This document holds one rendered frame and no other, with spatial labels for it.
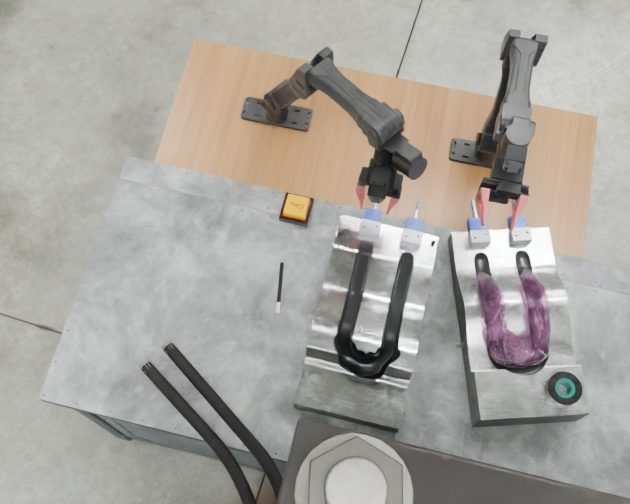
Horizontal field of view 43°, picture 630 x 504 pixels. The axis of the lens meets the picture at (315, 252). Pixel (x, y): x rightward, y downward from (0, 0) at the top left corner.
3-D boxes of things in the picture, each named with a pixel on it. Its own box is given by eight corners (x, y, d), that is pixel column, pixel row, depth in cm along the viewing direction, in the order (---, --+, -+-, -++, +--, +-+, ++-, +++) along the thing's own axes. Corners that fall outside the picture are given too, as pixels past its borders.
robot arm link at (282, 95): (292, 101, 224) (333, 78, 193) (274, 115, 222) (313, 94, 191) (279, 83, 222) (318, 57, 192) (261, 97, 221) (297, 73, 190)
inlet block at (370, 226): (368, 194, 215) (369, 185, 210) (386, 198, 215) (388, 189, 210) (358, 238, 210) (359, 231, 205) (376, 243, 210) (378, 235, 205)
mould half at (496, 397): (447, 239, 217) (454, 224, 207) (543, 234, 218) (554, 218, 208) (471, 427, 200) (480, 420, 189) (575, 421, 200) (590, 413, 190)
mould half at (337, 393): (339, 227, 218) (341, 207, 206) (434, 249, 216) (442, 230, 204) (294, 408, 201) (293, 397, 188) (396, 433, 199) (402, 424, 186)
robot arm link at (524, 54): (534, 133, 180) (550, 20, 190) (494, 125, 181) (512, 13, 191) (521, 157, 192) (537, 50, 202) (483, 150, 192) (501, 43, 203)
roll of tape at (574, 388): (584, 390, 192) (589, 388, 189) (563, 414, 190) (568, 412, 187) (558, 367, 194) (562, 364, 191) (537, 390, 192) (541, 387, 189)
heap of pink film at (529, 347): (469, 272, 208) (475, 262, 201) (538, 269, 208) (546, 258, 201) (483, 372, 199) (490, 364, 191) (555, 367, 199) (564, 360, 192)
